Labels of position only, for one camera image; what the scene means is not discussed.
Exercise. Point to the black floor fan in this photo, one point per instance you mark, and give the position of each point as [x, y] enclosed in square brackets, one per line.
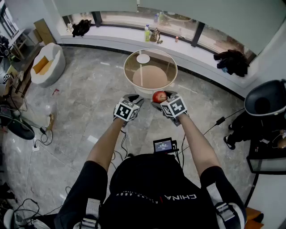
[20, 129]

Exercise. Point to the person's black shirt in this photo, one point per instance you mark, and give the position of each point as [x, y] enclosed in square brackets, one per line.
[152, 183]

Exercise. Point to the brown cardboard panel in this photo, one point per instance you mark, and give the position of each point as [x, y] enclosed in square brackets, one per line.
[44, 31]

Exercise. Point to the person's left forearm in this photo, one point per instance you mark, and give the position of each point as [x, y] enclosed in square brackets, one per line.
[105, 143]

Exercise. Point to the pile of black clothes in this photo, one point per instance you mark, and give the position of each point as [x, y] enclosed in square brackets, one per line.
[234, 62]

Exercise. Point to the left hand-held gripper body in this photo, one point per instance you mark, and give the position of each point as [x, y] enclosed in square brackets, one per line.
[125, 110]

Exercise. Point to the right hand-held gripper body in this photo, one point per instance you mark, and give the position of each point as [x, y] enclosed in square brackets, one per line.
[176, 107]

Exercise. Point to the grey roller blind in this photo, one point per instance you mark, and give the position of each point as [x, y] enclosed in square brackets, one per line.
[96, 5]

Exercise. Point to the small red floor item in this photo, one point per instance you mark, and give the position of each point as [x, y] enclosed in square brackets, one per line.
[55, 91]

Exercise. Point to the orange cushion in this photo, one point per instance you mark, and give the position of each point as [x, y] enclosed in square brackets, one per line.
[41, 64]

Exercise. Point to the small white plate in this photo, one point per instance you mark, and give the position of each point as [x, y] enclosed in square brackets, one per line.
[143, 58]

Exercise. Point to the black power adapter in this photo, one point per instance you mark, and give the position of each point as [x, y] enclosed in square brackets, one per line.
[42, 130]
[220, 120]

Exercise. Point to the red apple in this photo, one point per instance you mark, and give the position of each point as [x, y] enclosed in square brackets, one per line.
[159, 96]

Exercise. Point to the white floor socket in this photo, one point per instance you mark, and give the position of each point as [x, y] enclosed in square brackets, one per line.
[35, 148]

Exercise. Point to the brown ornament on sill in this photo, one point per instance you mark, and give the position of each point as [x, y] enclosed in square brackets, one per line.
[154, 35]

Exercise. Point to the white armchair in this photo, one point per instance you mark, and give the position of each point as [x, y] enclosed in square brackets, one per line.
[48, 73]

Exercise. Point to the black glass desk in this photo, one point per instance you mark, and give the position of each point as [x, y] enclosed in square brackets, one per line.
[268, 165]

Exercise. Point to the black jacket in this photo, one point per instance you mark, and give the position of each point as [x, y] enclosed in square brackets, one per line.
[81, 28]

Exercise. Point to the chest-mounted black screen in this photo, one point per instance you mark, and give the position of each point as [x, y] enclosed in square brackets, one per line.
[162, 145]

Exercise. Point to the small white figurine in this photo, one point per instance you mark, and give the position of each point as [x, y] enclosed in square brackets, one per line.
[69, 26]

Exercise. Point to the person's right forearm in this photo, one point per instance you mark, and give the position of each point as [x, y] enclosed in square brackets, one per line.
[196, 145]

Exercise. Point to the yellow drink bottle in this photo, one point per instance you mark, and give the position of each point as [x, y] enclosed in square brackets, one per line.
[146, 34]

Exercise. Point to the round glass table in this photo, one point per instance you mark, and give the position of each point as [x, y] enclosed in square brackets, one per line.
[156, 73]

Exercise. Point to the black window post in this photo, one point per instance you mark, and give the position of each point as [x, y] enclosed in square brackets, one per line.
[97, 19]
[197, 34]

